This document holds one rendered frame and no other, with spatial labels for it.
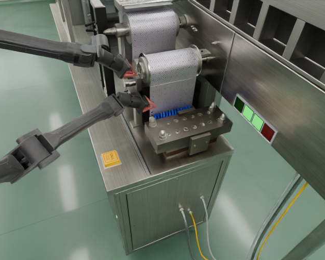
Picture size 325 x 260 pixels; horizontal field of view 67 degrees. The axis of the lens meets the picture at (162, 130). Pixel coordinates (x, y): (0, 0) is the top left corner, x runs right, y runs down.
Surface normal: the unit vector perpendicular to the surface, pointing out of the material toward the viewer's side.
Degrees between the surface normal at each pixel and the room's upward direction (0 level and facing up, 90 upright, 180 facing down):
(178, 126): 0
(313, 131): 90
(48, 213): 0
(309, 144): 90
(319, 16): 90
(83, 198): 0
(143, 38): 92
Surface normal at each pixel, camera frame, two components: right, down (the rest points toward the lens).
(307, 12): -0.92, 0.25
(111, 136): 0.04, -0.72
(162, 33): 0.40, 0.67
